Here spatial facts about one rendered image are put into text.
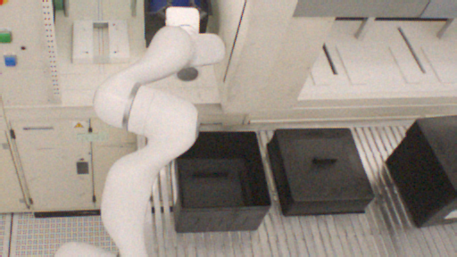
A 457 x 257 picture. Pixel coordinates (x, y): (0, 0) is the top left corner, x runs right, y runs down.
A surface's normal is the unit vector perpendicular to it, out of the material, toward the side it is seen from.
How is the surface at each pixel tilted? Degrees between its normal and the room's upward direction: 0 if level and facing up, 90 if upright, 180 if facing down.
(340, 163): 0
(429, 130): 0
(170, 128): 46
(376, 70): 0
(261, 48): 90
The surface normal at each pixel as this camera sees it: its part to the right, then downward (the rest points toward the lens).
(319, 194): 0.08, -0.62
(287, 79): 0.09, 0.78
